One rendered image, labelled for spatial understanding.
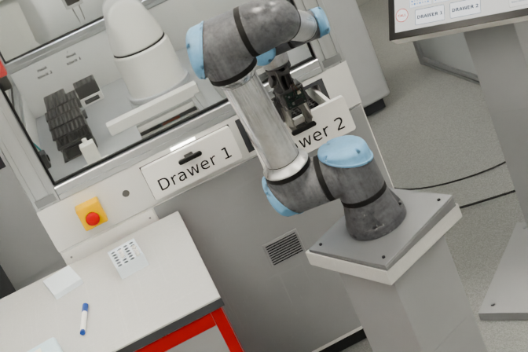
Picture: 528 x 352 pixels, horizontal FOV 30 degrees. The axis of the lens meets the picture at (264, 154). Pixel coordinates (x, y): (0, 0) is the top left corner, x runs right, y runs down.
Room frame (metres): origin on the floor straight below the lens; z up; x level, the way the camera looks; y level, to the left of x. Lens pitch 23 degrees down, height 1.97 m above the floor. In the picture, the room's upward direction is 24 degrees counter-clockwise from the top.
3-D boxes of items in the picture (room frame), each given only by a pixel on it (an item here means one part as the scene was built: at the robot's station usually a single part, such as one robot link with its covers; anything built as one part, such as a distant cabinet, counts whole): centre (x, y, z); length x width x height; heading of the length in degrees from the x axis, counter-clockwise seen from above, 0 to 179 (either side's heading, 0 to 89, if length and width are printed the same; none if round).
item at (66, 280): (2.55, 0.67, 0.77); 0.13 x 0.09 x 0.02; 19
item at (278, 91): (2.53, -0.13, 1.04); 0.09 x 0.08 x 0.12; 6
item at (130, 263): (2.49, 0.47, 0.78); 0.12 x 0.08 x 0.04; 12
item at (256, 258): (3.20, 0.21, 0.40); 1.03 x 0.95 x 0.80; 96
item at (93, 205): (2.67, 0.53, 0.88); 0.07 x 0.05 x 0.07; 96
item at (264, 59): (2.44, -0.12, 1.20); 0.11 x 0.11 x 0.08; 76
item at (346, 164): (2.11, -0.17, 0.95); 0.13 x 0.12 x 0.14; 76
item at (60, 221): (3.20, 0.22, 0.87); 1.02 x 0.95 x 0.14; 96
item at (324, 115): (2.57, -0.13, 0.87); 0.29 x 0.02 x 0.11; 96
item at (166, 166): (2.72, 0.21, 0.87); 0.29 x 0.02 x 0.11; 96
